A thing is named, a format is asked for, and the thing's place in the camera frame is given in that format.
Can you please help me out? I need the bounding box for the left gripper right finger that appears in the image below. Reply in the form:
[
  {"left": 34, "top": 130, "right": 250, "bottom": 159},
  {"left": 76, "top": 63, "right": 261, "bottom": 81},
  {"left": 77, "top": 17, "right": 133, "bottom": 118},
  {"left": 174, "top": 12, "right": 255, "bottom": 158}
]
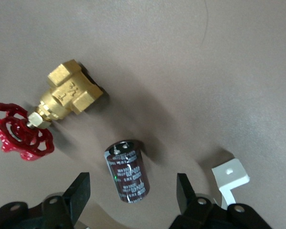
[{"left": 176, "top": 173, "right": 272, "bottom": 229}]

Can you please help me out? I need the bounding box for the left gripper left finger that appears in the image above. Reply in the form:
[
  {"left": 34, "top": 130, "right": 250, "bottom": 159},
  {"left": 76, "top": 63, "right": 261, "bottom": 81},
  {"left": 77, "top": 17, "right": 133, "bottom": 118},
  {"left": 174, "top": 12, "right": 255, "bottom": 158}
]
[{"left": 0, "top": 172, "right": 91, "bottom": 229}]

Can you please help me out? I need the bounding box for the small black connector block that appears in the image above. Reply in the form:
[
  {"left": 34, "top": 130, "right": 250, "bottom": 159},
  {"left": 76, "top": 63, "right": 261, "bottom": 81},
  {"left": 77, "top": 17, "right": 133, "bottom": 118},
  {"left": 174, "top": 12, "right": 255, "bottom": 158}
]
[{"left": 104, "top": 139, "right": 150, "bottom": 204}]

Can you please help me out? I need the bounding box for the white curved pipe clamp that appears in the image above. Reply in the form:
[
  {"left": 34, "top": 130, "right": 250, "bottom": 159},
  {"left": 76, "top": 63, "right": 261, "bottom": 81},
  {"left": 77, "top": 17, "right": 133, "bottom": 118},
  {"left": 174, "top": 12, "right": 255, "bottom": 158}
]
[{"left": 211, "top": 158, "right": 250, "bottom": 210}]

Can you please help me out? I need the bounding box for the brass valve red handwheel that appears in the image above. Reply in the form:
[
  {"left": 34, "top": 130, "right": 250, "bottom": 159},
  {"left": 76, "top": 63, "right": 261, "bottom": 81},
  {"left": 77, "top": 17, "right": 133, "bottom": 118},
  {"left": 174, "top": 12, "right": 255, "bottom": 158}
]
[{"left": 0, "top": 59, "right": 103, "bottom": 162}]

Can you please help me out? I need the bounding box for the brown table mat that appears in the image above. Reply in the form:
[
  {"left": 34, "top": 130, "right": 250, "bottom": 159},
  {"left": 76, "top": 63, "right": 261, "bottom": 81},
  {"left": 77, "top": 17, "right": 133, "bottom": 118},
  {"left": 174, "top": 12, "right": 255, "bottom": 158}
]
[{"left": 0, "top": 0, "right": 286, "bottom": 229}]

